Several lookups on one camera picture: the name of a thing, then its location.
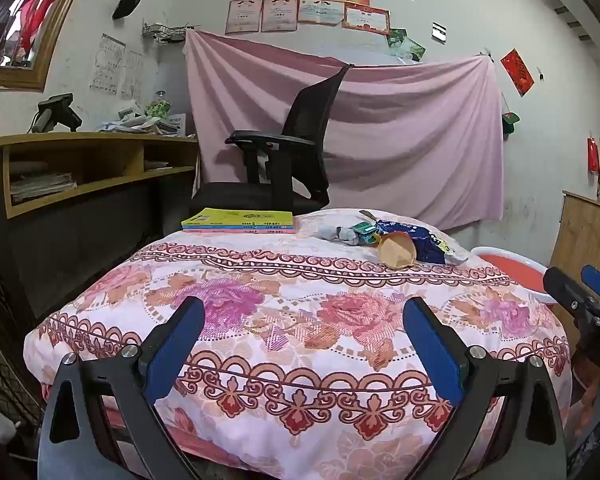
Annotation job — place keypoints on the black cap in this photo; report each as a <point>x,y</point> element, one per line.
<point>127,5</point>

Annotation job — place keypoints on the blue snack packet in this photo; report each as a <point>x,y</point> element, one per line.
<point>430,247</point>

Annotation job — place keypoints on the glass jar with green contents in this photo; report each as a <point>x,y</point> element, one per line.
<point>158,107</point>

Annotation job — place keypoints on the pile of papers on desk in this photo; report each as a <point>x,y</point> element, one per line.
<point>140,126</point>

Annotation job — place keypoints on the pink hanging cloth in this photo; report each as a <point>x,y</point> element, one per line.
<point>405,135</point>

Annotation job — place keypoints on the white wall calendar sheet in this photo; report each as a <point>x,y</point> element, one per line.
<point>132,75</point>
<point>107,65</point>

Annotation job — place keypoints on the red hanging flags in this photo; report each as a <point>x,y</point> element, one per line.
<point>37,0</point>

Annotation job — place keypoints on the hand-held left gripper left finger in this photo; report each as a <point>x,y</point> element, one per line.
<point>175,347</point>

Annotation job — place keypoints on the green wrapper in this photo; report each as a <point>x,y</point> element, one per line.
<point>366,234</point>

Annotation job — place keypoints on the red plastic basin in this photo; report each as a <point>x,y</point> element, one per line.
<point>510,270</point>

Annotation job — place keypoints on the wooden cabinet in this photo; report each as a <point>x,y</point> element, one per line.
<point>585,230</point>

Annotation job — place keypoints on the black office chair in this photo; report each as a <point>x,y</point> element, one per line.
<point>310,110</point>

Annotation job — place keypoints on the green plant photo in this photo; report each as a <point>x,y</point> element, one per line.
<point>414,50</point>
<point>395,39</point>

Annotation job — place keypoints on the black desk device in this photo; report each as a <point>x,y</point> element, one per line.
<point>55,107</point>

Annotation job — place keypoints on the red paper wall decoration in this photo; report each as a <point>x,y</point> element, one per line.
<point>517,72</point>

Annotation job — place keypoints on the wooden desk with shelves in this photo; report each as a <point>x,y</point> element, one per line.
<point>80,200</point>

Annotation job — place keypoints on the white toothpaste tube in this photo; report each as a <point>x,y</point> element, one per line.
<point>337,232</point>

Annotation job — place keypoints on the thin paper stack in shelf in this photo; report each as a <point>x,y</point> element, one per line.
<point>156,164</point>

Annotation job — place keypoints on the wooden window frame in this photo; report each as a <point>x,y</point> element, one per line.
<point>35,77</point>

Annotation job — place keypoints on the yellow book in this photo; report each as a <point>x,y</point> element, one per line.
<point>240,217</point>

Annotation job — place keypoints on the floral pink blanket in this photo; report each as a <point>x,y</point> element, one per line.
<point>280,285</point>

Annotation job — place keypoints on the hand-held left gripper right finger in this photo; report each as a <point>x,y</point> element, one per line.
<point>432,352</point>

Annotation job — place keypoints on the silver wall socket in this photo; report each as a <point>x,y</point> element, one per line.
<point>439,32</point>

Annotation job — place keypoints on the stack of papers in shelf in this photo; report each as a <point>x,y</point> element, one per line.
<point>40,187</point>

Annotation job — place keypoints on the green hanging ornament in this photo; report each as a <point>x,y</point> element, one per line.
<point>510,121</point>

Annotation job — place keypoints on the red hanging packet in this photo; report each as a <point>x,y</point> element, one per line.
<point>593,155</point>

